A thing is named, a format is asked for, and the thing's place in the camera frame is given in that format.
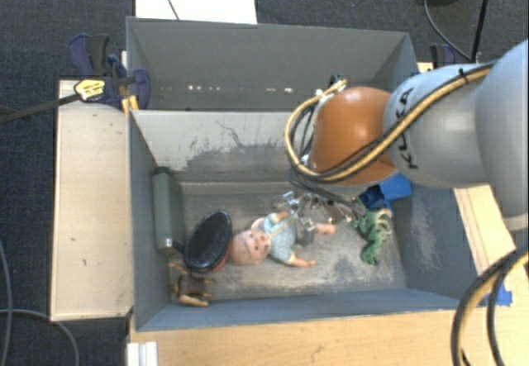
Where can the baby doll in blue clothes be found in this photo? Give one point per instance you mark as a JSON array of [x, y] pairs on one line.
[[281, 242]]

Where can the black oval hairbrush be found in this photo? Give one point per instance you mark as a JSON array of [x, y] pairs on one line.
[[208, 240]]

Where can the pale wood board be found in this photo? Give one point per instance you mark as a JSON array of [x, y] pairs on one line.
[[91, 207]]

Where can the brown toy animal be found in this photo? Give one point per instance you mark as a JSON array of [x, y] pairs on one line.
[[191, 288]]

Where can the green toy dinosaur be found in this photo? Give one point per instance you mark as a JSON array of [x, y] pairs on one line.
[[374, 234]]

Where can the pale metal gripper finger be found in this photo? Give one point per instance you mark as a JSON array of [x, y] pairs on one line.
[[285, 201], [308, 232]]

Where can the grey metal bin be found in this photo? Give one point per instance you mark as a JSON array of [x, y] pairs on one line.
[[256, 67]]

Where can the blue plastic toy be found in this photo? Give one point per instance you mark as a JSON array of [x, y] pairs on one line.
[[392, 188]]

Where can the dark green flat block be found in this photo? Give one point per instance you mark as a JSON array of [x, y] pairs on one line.
[[162, 207]]

